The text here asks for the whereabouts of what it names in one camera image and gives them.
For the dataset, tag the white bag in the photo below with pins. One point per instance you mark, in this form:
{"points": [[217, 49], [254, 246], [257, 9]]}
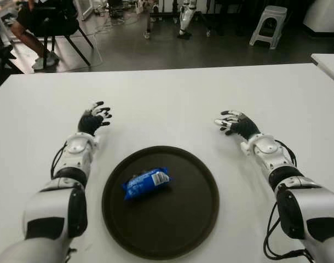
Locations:
{"points": [[139, 6]]}

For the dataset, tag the seated person with bare legs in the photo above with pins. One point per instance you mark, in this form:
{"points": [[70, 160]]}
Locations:
{"points": [[27, 27]]}

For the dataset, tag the blue Oreo cookie packet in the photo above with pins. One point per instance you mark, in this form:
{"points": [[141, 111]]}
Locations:
{"points": [[145, 182]]}

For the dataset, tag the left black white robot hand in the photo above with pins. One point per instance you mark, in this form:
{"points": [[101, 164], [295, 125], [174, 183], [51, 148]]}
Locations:
{"points": [[88, 123]]}

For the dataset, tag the white humanoid robot leg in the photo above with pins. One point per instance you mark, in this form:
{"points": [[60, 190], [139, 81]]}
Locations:
{"points": [[184, 19]]}

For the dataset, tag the white framed panel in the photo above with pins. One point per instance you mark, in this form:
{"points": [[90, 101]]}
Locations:
{"points": [[86, 8]]}

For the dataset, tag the white cabinet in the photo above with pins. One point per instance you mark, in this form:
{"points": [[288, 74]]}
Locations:
{"points": [[325, 13]]}

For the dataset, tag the black office chair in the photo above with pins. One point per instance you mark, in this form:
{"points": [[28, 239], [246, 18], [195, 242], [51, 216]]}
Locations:
{"points": [[65, 26]]}

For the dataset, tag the round dark brown tray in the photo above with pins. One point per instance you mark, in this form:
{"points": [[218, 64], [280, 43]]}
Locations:
{"points": [[160, 219]]}

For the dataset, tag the black wheeled metal frame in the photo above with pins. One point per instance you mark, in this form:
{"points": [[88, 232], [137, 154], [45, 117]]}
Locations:
{"points": [[148, 22]]}

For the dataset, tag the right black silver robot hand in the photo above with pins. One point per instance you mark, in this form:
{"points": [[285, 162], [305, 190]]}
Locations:
{"points": [[245, 127]]}

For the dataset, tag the white side table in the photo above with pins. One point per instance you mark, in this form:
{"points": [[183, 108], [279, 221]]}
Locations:
{"points": [[331, 63]]}

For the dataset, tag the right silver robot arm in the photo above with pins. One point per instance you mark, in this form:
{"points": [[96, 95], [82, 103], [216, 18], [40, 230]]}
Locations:
{"points": [[306, 202]]}

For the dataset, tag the grey plastic stool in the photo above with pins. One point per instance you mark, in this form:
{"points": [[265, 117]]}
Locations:
{"points": [[273, 11]]}

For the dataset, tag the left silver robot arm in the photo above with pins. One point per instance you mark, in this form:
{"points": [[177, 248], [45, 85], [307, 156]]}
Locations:
{"points": [[71, 156]]}

